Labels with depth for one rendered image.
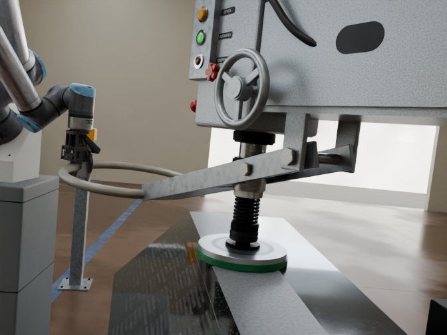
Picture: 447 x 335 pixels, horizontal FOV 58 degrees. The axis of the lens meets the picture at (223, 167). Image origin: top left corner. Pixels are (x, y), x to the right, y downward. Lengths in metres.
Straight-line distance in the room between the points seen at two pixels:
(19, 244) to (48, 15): 6.92
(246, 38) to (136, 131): 7.00
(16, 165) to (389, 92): 1.54
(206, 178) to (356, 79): 0.47
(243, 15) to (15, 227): 1.27
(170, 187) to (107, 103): 6.82
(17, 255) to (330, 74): 1.45
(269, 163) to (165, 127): 6.94
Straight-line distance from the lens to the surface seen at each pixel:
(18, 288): 1.87
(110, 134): 7.89
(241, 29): 0.87
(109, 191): 1.28
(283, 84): 0.76
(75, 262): 2.97
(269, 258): 0.91
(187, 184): 1.06
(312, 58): 0.73
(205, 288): 0.85
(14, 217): 1.79
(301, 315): 0.73
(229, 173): 0.92
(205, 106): 0.93
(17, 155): 1.86
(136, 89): 7.83
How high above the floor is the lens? 1.14
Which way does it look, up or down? 5 degrees down
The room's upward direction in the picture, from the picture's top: 6 degrees clockwise
